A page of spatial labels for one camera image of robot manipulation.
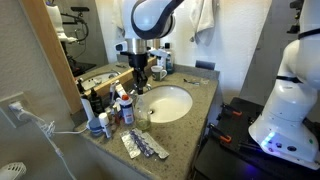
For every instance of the white wall outlet plate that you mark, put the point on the white wall outlet plate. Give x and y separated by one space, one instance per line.
10 120

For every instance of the black wall plate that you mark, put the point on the black wall plate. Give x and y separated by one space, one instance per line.
205 65

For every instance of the wood framed mirror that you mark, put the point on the wood framed mirror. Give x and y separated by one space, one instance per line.
50 50

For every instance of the clear dental retainer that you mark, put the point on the clear dental retainer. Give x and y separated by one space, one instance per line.
204 81

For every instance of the blue grey cup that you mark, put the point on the blue grey cup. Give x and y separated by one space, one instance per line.
94 126

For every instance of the black robot cart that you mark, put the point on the black robot cart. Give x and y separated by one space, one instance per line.
233 160

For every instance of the beige hanging towel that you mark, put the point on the beige hanging towel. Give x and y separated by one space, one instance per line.
204 16

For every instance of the electric toothbrush black head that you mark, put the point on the electric toothbrush black head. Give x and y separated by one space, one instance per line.
87 106

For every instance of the silver pill blister pack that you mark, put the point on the silver pill blister pack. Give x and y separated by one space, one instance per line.
130 145
156 146

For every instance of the dark glass bottle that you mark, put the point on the dark glass bottle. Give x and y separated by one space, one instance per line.
96 103

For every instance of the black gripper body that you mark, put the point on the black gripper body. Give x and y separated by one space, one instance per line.
136 61

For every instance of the chrome faucet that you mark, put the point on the chrome faucet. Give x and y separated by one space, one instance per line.
148 87

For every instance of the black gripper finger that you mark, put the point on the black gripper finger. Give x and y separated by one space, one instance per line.
137 83
145 81

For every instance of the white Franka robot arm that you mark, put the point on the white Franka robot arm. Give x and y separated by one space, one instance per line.
146 16

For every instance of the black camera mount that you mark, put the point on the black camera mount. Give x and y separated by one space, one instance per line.
295 16

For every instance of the small white roll-on bottle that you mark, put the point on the small white roll-on bottle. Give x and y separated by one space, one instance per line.
105 125

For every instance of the blue mouthwash bottle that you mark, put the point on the blue mouthwash bottle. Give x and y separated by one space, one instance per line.
169 60

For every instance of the blue pill blister pack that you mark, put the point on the blue pill blister pack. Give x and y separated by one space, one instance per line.
142 143

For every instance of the white oval sink basin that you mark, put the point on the white oval sink basin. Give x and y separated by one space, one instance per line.
170 103

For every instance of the grey mug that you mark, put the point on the grey mug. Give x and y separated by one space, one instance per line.
157 73

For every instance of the black orange clamp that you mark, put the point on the black orange clamp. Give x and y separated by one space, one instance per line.
221 135
231 110

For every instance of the white wall plug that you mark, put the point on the white wall plug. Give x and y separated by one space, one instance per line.
16 107

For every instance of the orange capped shaving can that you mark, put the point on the orange capped shaving can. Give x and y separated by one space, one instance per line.
127 111

